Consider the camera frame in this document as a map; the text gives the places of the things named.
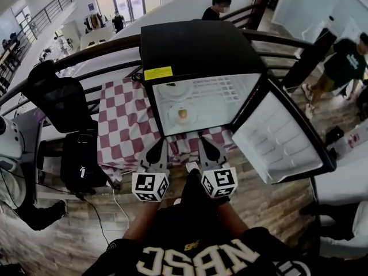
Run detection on clothes rack with garments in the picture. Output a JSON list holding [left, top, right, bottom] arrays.
[[83, 13, 109, 32]]

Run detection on white cable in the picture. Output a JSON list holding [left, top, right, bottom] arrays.
[[112, 188, 130, 230]]

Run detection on glass entrance doors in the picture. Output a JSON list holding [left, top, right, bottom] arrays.
[[91, 0, 160, 22]]

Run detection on black curved railing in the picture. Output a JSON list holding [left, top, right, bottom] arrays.
[[0, 29, 337, 117]]

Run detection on black backpack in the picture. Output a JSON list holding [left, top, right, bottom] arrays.
[[60, 128, 109, 195]]

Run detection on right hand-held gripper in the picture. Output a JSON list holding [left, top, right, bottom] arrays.
[[197, 136, 239, 198]]

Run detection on black mesh office chair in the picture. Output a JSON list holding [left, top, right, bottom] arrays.
[[25, 59, 98, 133]]

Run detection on red white checkered tablecloth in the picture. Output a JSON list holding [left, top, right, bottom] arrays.
[[96, 78, 239, 181]]

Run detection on small black bag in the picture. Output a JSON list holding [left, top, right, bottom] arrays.
[[324, 126, 345, 145]]

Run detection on white table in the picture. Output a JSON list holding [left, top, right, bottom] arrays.
[[312, 151, 368, 206]]

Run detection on grey metal balcony railing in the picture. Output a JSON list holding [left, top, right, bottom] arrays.
[[0, 0, 72, 66]]

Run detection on black cable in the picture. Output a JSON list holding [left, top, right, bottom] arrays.
[[37, 182, 112, 248]]

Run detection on person's right forearm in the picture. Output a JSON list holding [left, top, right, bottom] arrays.
[[215, 202, 250, 235]]

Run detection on black mini fridge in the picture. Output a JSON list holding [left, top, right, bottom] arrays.
[[140, 18, 337, 185]]

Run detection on person's left forearm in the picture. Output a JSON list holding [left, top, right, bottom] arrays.
[[123, 201, 162, 241]]

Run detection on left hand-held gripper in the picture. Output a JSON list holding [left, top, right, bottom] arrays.
[[131, 139, 170, 203]]

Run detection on black wristband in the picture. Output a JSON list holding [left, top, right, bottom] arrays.
[[214, 195, 231, 207]]

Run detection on black lettered jersey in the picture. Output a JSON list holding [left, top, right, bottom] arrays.
[[83, 168, 317, 276]]

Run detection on grey desk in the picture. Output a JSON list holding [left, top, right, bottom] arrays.
[[11, 108, 68, 201]]

